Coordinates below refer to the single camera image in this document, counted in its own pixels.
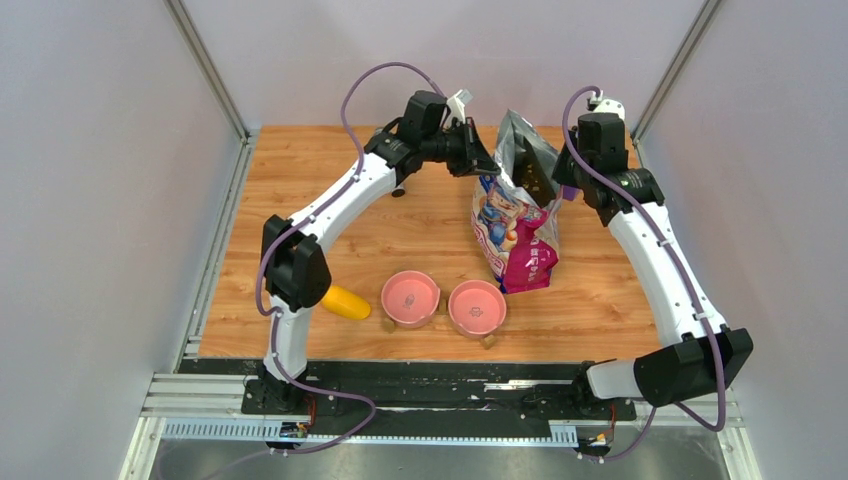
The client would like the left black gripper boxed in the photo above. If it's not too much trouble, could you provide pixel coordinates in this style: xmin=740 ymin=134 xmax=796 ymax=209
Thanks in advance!
xmin=418 ymin=115 xmax=499 ymax=176

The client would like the pink blue pet food bag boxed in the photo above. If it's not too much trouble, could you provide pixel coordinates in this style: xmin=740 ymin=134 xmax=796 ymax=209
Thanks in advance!
xmin=471 ymin=110 xmax=562 ymax=294

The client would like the yellow plastic scoop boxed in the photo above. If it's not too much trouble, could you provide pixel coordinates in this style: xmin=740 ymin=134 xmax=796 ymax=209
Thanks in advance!
xmin=320 ymin=285 xmax=372 ymax=320

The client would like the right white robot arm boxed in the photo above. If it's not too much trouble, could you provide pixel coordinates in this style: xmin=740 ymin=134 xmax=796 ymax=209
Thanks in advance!
xmin=554 ymin=112 xmax=753 ymax=418

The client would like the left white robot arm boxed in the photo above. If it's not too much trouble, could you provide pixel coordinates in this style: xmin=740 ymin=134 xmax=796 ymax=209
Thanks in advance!
xmin=254 ymin=89 xmax=500 ymax=413

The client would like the right pink pet bowl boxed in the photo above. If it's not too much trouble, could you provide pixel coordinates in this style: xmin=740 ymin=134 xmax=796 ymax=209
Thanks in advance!
xmin=447 ymin=280 xmax=507 ymax=350

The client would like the pink pet bowl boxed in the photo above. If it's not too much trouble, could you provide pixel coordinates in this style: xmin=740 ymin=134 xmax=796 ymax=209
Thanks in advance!
xmin=447 ymin=280 xmax=507 ymax=350
xmin=380 ymin=270 xmax=442 ymax=333

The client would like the left pink pet bowl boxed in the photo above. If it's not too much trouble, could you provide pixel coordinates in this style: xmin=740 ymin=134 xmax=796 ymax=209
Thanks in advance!
xmin=380 ymin=270 xmax=442 ymax=333

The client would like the purple box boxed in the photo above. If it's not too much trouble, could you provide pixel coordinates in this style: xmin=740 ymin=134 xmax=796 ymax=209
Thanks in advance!
xmin=561 ymin=186 xmax=579 ymax=201

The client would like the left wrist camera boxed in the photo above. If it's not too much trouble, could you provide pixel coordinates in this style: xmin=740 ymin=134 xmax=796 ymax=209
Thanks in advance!
xmin=444 ymin=89 xmax=473 ymax=129

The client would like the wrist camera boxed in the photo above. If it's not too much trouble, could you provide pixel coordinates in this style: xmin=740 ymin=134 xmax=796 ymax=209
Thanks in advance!
xmin=444 ymin=89 xmax=473 ymax=129
xmin=587 ymin=95 xmax=626 ymax=121

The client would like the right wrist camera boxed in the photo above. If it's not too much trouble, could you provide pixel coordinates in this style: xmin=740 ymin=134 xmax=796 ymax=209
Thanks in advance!
xmin=587 ymin=95 xmax=626 ymax=121

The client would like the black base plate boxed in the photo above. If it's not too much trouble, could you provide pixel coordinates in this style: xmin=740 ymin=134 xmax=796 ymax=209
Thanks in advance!
xmin=177 ymin=358 xmax=637 ymax=438

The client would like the aluminium rail frame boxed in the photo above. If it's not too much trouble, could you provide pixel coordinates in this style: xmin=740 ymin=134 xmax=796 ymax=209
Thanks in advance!
xmin=125 ymin=374 xmax=760 ymax=479

